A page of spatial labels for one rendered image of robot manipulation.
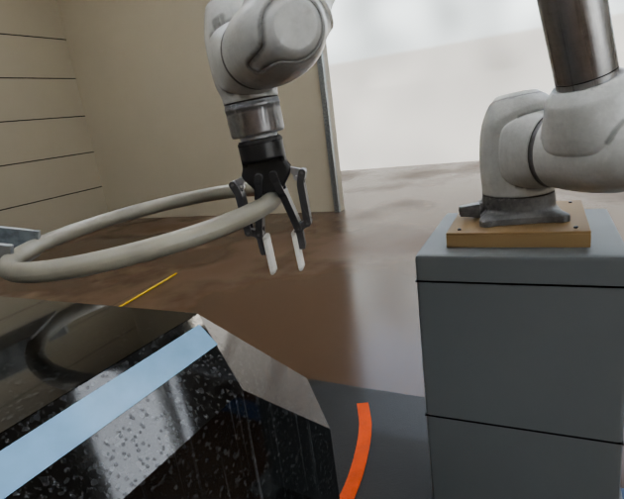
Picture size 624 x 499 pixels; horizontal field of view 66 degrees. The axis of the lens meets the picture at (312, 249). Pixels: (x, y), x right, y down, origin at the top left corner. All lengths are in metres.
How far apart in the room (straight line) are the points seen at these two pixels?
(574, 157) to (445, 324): 0.42
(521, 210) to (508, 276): 0.16
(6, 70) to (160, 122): 1.84
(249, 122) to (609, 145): 0.60
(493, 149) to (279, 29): 0.65
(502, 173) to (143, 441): 0.86
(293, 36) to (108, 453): 0.49
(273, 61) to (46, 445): 0.47
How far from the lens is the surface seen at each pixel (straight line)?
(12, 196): 6.92
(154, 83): 6.79
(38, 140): 7.21
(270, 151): 0.79
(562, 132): 0.99
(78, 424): 0.58
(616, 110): 0.96
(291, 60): 0.61
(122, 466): 0.57
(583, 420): 1.20
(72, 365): 0.65
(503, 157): 1.11
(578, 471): 1.27
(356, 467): 1.70
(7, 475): 0.55
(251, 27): 0.61
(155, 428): 0.60
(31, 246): 1.00
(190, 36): 6.41
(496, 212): 1.15
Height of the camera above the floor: 1.12
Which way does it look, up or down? 16 degrees down
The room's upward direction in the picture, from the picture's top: 8 degrees counter-clockwise
